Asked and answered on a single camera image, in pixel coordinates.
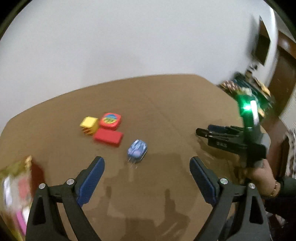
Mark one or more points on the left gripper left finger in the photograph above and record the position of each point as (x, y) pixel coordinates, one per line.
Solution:
(45, 222)

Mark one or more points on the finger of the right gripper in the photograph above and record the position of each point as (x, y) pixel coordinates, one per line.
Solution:
(230, 130)
(205, 133)

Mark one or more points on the clear case red cards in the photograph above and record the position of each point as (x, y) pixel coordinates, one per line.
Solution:
(17, 200)

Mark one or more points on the red toffee tin box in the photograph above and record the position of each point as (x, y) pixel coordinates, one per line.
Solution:
(29, 168)

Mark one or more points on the red rectangular block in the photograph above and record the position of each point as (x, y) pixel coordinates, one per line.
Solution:
(109, 137)

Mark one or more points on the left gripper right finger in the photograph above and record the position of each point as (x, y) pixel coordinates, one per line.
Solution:
(238, 212)

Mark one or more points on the dark wall frame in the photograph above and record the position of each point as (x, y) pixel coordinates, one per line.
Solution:
(260, 40)

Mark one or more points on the right hand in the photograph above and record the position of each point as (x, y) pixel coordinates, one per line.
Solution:
(263, 178)

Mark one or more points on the blue patterned small tin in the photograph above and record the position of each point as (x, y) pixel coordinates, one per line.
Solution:
(136, 152)

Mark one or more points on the yellow cube block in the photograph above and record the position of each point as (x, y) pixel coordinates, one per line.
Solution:
(89, 125)

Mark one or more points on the cluttered side shelf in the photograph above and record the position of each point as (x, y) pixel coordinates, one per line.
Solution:
(249, 85)

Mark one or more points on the red tape measure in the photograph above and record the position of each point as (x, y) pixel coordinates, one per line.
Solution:
(110, 121)

